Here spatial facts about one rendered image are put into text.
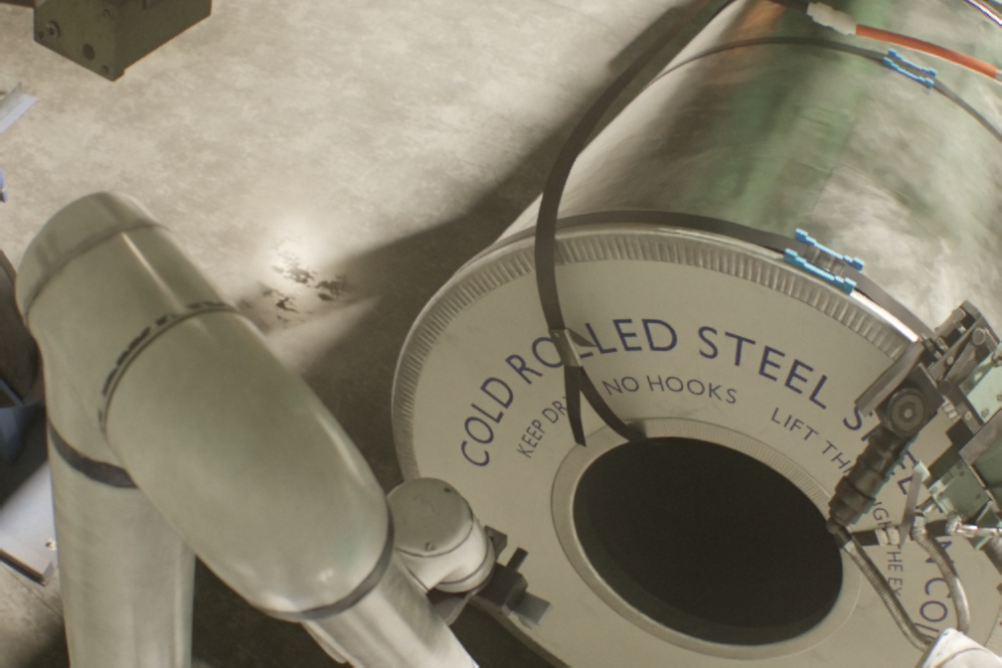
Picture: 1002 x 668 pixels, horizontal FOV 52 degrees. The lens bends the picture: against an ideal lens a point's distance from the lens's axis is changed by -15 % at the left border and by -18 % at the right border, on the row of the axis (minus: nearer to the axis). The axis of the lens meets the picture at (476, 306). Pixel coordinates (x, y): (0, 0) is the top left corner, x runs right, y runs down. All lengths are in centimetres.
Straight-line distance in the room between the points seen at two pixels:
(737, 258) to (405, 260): 197
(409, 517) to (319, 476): 55
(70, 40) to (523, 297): 76
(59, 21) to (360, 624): 96
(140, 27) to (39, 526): 159
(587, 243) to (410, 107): 241
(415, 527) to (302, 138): 271
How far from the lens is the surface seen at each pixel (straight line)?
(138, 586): 83
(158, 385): 61
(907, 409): 133
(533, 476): 192
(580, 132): 170
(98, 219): 70
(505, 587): 133
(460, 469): 201
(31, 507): 280
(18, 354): 229
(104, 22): 141
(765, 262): 146
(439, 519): 115
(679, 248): 150
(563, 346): 162
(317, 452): 62
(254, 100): 395
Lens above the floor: 225
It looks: 44 degrees down
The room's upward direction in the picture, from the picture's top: 10 degrees clockwise
